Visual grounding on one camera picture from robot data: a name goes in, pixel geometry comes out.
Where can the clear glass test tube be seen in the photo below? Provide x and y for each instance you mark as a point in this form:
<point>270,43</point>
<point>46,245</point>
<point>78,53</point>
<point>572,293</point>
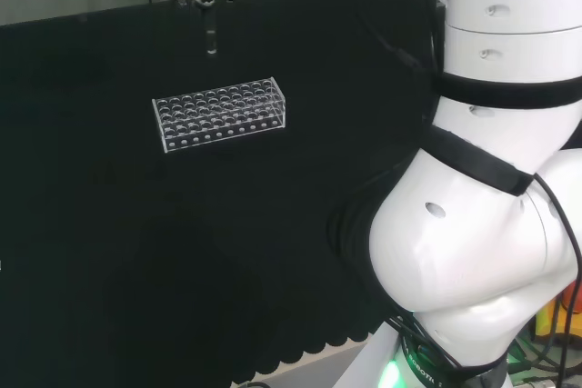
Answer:
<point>210,36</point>

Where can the clear plastic test tube rack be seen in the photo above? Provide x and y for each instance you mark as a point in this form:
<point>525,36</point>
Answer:
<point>218,115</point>

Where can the black bench cloth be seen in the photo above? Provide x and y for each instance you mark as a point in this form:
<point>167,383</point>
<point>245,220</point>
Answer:
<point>182,233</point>

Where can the yellow stop button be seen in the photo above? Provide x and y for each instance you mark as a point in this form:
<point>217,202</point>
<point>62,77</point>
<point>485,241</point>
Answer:
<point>552,313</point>

